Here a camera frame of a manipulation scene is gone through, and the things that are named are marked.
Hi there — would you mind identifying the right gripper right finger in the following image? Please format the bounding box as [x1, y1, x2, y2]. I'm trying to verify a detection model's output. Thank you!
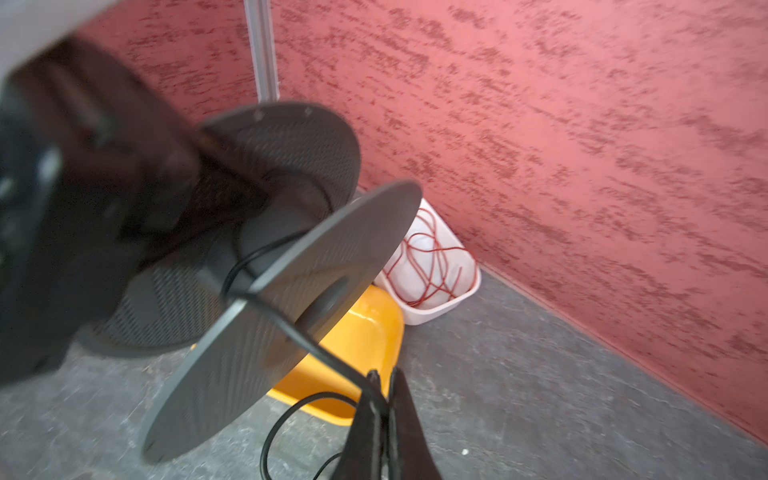
[386, 368, 442, 480]

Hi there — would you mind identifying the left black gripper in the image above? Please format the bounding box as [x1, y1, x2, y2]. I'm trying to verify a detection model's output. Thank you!
[1, 36, 264, 386]

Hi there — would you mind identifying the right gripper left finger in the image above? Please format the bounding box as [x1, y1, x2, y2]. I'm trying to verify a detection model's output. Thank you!
[331, 370, 386, 480]

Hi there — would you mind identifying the black cable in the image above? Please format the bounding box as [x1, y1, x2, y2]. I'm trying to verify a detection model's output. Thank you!
[219, 227, 391, 480]

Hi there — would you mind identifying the dark grey cable spool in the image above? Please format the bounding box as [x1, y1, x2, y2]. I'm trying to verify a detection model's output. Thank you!
[79, 102, 422, 464]

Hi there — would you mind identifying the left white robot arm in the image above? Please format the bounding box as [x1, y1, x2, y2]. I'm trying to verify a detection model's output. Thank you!
[1, 1, 267, 386]

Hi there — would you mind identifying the yellow plastic tray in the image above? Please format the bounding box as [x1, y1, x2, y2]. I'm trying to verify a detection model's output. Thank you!
[190, 284, 406, 428]

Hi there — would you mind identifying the red cable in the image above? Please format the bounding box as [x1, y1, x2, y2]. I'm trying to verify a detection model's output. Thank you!
[382, 206, 479, 310]

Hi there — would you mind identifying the left aluminium corner post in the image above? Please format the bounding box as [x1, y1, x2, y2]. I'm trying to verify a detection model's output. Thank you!
[243, 0, 280, 102]

